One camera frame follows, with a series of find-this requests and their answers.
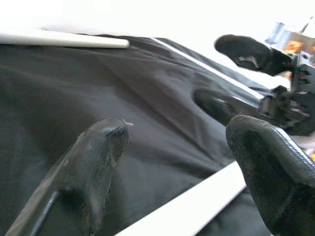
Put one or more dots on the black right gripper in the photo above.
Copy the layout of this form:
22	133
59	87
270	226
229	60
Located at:
290	103

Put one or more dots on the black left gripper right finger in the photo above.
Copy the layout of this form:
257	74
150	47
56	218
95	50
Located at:
275	177

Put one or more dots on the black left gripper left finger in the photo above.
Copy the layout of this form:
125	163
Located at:
81	172

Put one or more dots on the white plastic table top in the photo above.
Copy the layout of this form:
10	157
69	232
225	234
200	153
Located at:
61	40

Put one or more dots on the blue patterned curtain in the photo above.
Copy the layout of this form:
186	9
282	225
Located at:
279	33

